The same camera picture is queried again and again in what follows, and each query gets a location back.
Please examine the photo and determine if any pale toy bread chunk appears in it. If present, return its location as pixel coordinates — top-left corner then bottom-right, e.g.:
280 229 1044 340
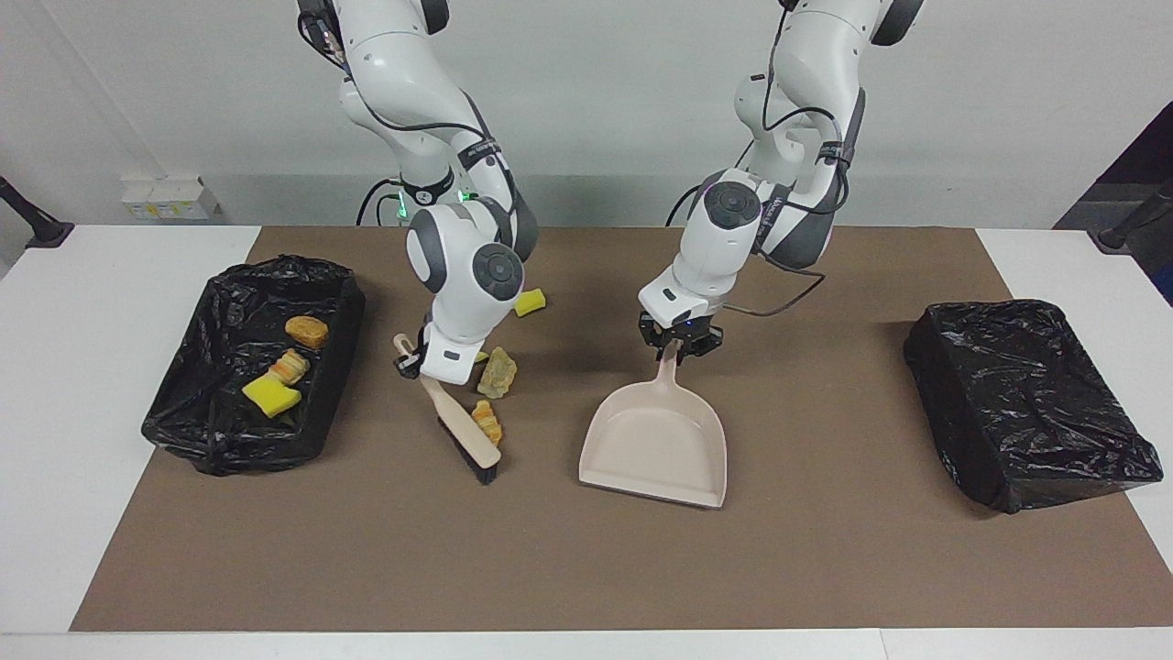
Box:
477 346 519 401

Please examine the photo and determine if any beige plastic dustpan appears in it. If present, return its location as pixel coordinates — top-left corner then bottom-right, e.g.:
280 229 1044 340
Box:
578 341 729 510

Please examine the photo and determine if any beige hand brush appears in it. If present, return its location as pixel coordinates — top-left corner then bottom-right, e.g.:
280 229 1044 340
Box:
393 333 503 485

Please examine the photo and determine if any brown toy bread roll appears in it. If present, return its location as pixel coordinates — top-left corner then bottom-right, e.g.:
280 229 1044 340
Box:
285 315 330 350

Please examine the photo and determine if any bin with black bag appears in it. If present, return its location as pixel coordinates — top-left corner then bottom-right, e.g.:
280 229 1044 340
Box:
904 299 1165 514
141 256 367 476

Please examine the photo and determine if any brown table mat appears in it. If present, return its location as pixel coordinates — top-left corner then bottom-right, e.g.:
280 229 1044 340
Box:
71 226 1173 633

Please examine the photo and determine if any black stand pole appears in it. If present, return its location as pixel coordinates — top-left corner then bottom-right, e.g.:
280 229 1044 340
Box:
1097 179 1173 253
0 176 76 250

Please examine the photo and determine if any dark background panel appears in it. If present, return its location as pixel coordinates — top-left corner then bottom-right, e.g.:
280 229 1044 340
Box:
1054 99 1173 308

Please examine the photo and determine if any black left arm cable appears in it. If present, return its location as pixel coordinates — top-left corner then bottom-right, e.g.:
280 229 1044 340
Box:
719 0 867 319

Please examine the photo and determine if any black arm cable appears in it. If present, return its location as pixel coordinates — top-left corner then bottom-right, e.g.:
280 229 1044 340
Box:
719 0 867 319
298 0 514 203

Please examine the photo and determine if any black base power cable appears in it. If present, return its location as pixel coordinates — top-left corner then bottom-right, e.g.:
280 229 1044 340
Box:
356 177 406 227
666 183 708 227

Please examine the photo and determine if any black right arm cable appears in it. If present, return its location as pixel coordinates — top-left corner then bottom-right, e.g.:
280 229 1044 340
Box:
298 0 514 203

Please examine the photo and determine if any white wall socket box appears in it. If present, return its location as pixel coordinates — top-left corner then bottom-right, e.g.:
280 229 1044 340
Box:
122 177 221 221

